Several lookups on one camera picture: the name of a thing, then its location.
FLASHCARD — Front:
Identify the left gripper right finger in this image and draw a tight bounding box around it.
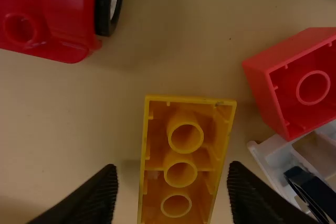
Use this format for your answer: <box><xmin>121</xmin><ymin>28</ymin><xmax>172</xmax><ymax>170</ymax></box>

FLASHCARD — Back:
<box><xmin>226</xmin><ymin>160</ymin><xmax>320</xmax><ymax>224</ymax></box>

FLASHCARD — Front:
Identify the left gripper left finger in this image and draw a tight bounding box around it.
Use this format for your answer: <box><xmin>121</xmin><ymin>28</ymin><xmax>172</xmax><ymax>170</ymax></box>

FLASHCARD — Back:
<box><xmin>26</xmin><ymin>163</ymin><xmax>119</xmax><ymax>224</ymax></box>

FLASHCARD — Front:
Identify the yellow toy brick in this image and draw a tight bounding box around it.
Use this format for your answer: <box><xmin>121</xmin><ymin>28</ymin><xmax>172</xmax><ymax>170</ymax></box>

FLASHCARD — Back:
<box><xmin>136</xmin><ymin>94</ymin><xmax>237</xmax><ymax>224</ymax></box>

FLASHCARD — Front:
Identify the white toy brick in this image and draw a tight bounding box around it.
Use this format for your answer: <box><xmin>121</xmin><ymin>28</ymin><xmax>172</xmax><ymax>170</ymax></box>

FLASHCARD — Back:
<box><xmin>246</xmin><ymin>121</ymin><xmax>336</xmax><ymax>224</ymax></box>

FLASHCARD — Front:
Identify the red wheeled toy brick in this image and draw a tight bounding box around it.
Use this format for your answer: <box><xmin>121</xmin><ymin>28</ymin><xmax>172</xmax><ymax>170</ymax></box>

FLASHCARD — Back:
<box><xmin>0</xmin><ymin>0</ymin><xmax>126</xmax><ymax>64</ymax></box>

